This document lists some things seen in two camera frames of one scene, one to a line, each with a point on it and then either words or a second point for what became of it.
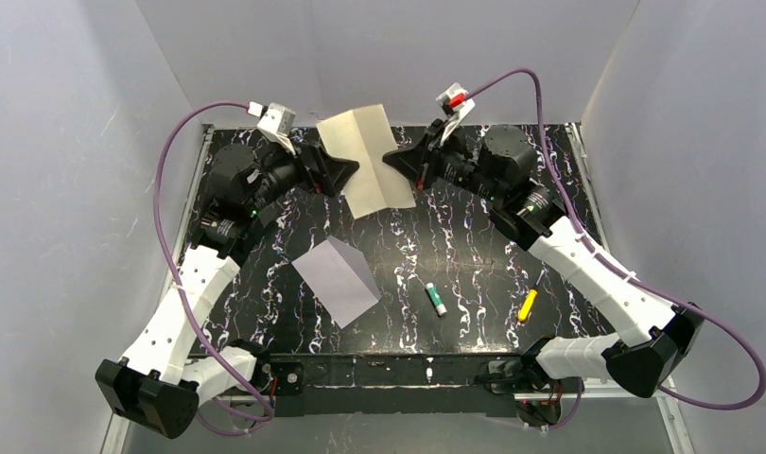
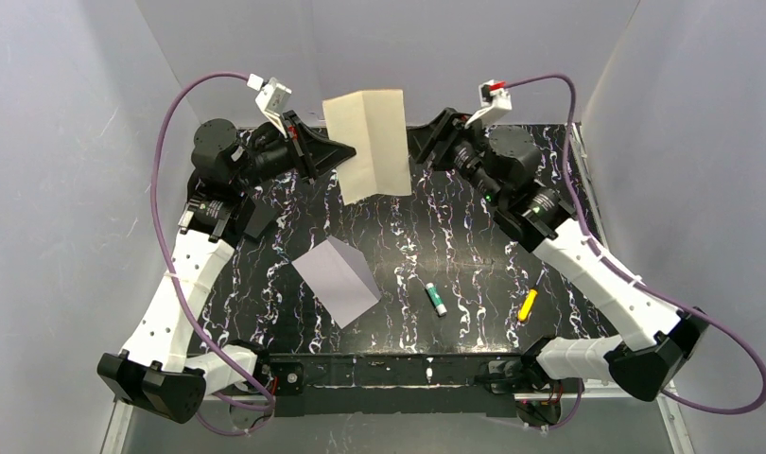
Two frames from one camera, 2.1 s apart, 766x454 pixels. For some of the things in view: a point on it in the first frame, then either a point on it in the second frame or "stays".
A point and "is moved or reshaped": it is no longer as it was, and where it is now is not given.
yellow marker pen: x=524 y=311 stays
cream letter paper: x=364 y=135 is moved or reshaped
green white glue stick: x=436 y=299 stays
